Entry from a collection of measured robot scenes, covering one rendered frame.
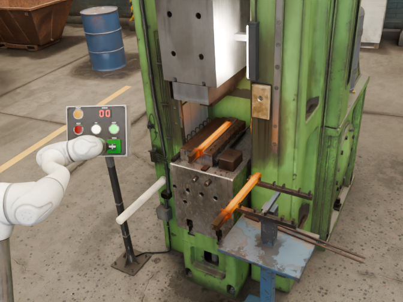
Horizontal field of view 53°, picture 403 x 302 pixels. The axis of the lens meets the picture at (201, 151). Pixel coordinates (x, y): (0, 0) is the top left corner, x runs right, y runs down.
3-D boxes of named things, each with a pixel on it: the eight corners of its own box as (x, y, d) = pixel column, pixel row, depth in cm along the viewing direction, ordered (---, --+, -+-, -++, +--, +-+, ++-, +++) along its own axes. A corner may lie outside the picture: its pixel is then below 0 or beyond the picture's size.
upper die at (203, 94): (208, 105, 192) (207, 86, 188) (174, 99, 201) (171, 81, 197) (244, 75, 223) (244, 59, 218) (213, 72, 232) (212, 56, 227)
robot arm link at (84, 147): (101, 132, 187) (75, 139, 189) (88, 131, 172) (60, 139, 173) (107, 155, 187) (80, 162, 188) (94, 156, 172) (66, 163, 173)
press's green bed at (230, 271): (235, 301, 246) (234, 245, 223) (184, 280, 263) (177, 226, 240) (269, 244, 287) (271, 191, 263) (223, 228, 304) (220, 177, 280)
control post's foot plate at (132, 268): (134, 277, 268) (131, 268, 264) (108, 266, 278) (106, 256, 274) (152, 256, 284) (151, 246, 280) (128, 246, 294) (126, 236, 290)
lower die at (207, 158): (212, 167, 210) (211, 153, 206) (180, 159, 220) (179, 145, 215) (245, 132, 241) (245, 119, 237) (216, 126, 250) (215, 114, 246)
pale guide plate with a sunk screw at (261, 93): (268, 120, 194) (269, 87, 185) (251, 117, 198) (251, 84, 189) (270, 118, 195) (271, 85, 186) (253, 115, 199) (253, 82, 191)
